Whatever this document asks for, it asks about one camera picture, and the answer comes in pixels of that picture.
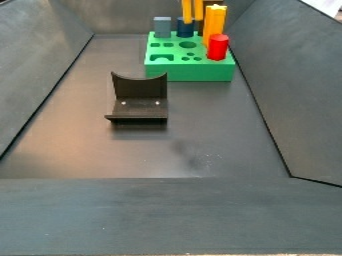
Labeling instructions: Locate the yellow three prong object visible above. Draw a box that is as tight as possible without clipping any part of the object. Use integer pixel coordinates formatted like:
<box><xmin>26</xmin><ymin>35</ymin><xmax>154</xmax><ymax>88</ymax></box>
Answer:
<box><xmin>181</xmin><ymin>0</ymin><xmax>204</xmax><ymax>24</ymax></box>

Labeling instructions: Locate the black curved fixture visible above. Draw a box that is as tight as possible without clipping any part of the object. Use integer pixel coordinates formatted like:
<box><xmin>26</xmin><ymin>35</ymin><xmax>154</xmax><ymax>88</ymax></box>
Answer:
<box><xmin>105</xmin><ymin>72</ymin><xmax>169</xmax><ymax>122</ymax></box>

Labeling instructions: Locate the green shape sorter base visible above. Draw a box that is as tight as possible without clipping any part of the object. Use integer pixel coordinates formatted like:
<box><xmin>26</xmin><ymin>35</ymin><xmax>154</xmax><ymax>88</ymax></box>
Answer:
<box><xmin>145</xmin><ymin>31</ymin><xmax>236</xmax><ymax>82</ymax></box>

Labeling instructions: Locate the red cylinder peg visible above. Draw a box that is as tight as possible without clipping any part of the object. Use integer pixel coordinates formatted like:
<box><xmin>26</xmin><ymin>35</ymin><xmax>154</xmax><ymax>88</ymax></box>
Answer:
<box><xmin>208</xmin><ymin>34</ymin><xmax>230</xmax><ymax>61</ymax></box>

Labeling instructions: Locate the dark blue cylinder peg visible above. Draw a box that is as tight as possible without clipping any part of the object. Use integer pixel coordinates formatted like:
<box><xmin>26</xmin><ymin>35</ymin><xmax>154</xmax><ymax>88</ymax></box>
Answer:
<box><xmin>177</xmin><ymin>17</ymin><xmax>196</xmax><ymax>38</ymax></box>

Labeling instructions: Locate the light blue square peg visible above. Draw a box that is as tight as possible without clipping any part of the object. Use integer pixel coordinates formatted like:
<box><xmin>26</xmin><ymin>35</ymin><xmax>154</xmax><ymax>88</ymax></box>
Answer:
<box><xmin>154</xmin><ymin>17</ymin><xmax>172</xmax><ymax>38</ymax></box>

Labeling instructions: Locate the yellow star peg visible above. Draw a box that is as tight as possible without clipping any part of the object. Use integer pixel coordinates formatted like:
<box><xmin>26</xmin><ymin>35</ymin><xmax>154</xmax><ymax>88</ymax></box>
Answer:
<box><xmin>204</xmin><ymin>4</ymin><xmax>228</xmax><ymax>46</ymax></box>

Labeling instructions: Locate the brown arch block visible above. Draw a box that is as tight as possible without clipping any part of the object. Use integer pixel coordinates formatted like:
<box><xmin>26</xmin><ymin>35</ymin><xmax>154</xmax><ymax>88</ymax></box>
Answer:
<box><xmin>198</xmin><ymin>0</ymin><xmax>225</xmax><ymax>36</ymax></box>

